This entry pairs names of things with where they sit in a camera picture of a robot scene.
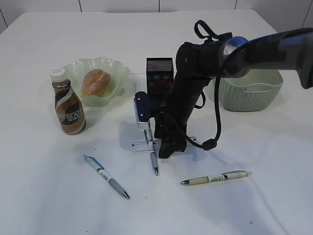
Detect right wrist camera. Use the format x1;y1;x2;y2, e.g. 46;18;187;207
134;91;166;130

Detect blue grey ballpoint pen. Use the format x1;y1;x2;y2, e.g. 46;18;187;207
83;154;130;200

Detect Nescafe coffee bottle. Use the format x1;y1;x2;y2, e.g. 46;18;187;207
50;68;86;135

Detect sugared bread roll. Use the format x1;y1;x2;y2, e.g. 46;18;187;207
82;69;112;97

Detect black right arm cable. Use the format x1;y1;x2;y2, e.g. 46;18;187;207
168;20;313;152

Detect green ruffled glass plate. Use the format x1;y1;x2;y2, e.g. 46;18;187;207
64;57;130;107

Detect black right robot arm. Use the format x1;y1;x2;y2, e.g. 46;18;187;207
155;28;313;159

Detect clear plastic ruler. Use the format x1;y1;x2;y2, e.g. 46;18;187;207
130;134;198;155

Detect cream ballpoint pen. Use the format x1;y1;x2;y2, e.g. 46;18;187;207
180;170;252;186

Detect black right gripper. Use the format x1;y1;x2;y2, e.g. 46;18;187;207
155;41;215;159

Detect green woven plastic basket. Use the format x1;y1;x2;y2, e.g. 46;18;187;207
219;70;283;112

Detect black mesh pen holder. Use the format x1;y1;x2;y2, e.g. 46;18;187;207
146;57;174;95

